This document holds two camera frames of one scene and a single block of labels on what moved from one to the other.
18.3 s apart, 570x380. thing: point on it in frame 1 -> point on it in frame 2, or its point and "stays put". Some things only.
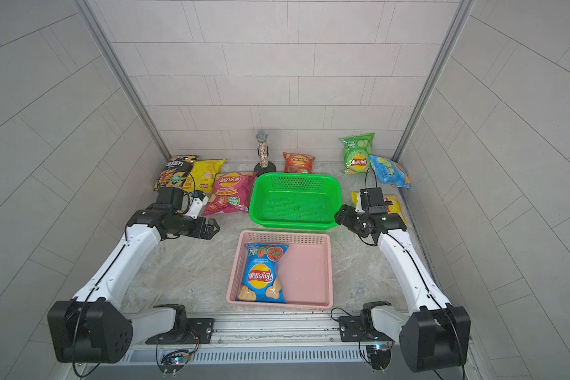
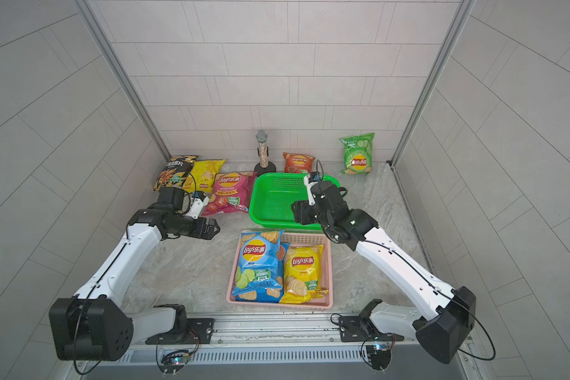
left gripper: x=200 y=232 stays put
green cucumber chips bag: x=357 y=150 stays put
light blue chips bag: x=389 y=172 -> x=260 y=274
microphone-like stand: x=264 y=165 stays put
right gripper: x=344 y=215 -> x=302 y=208
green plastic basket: x=297 y=201 stays put
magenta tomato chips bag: x=231 y=193 stays put
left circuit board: x=173 y=361 stays put
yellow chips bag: x=394 y=208 -> x=302 y=271
